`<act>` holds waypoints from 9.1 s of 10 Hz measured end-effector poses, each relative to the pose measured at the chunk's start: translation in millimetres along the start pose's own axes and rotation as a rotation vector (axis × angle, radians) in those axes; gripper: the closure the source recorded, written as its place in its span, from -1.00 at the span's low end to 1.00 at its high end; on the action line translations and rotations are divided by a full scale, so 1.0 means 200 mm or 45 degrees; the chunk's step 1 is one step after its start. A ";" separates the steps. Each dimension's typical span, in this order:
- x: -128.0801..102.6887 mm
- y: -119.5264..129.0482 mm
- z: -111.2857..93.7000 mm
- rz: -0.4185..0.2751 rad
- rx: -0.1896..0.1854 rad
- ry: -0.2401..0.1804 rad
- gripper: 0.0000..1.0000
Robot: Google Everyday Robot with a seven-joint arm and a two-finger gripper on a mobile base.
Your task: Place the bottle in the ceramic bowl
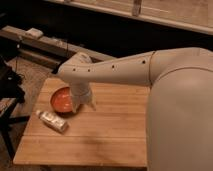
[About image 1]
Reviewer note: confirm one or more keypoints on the black chair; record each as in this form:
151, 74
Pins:
11, 94

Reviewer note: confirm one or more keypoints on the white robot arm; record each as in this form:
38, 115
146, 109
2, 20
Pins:
179, 116

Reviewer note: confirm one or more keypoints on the wooden table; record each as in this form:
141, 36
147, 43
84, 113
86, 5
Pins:
112, 134

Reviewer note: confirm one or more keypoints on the long wooden beam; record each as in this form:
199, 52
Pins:
50, 45

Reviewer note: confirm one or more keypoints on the white plastic bottle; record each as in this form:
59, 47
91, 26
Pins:
52, 120

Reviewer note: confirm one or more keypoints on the orange ceramic bowl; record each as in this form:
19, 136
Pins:
61, 101

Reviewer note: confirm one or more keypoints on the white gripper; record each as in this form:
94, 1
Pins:
81, 94

